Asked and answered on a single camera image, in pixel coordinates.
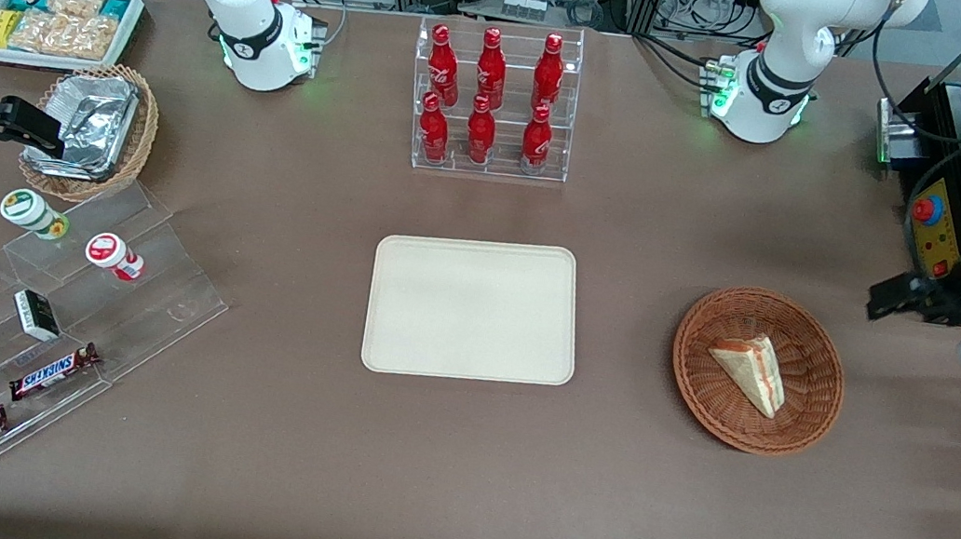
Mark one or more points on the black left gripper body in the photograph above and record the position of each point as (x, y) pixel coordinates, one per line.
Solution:
(935, 302)

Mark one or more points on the triangular sandwich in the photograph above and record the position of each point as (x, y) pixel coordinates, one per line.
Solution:
(753, 372)

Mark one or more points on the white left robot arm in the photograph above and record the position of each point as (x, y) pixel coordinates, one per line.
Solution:
(776, 76)

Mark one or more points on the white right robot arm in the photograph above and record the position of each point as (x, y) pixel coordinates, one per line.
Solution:
(251, 30)

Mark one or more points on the tan oval wicker basket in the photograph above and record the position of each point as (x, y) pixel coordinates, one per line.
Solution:
(144, 133)

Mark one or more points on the brown round wicker basket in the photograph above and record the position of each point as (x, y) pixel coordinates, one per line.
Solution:
(811, 391)

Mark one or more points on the beige rectangular plastic tray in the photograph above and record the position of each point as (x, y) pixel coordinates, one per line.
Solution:
(475, 311)

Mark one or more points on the silver foil container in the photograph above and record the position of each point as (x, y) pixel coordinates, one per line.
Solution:
(92, 126)

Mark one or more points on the green lid yogurt cup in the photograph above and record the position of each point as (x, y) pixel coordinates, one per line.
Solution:
(28, 210)

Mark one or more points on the yellow snack packet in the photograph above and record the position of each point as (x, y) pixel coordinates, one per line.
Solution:
(1, 28)

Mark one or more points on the large clear cracker bag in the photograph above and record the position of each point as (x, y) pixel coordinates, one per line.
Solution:
(67, 35)

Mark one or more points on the small clear cracker bag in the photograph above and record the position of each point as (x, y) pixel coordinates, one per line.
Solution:
(76, 1)

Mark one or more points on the red lid yogurt cup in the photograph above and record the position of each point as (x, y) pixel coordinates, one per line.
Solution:
(109, 252)

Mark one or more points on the grey box with green light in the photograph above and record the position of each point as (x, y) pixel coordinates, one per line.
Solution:
(892, 135)

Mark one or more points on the small black box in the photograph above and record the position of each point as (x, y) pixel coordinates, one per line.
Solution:
(37, 315)

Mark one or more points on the clear acrylic stepped stand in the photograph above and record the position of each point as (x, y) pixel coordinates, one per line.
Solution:
(147, 298)

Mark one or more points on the red cola bottle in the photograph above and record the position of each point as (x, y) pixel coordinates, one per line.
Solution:
(548, 77)
(433, 133)
(536, 144)
(490, 72)
(443, 67)
(479, 136)

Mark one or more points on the clear acrylic bottle rack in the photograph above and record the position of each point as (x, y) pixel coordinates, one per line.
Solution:
(505, 165)

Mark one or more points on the white power strip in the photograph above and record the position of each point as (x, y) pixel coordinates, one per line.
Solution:
(524, 6)

